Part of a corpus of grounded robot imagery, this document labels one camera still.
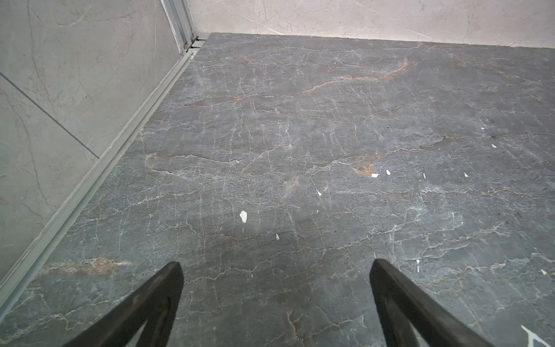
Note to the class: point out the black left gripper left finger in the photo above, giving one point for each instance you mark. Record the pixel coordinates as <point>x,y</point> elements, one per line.
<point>151,309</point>

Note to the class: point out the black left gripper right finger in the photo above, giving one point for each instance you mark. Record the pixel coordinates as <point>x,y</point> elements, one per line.
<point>404,308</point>

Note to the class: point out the aluminium frame rail left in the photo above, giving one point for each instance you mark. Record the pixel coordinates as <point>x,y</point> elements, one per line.
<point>78,80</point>

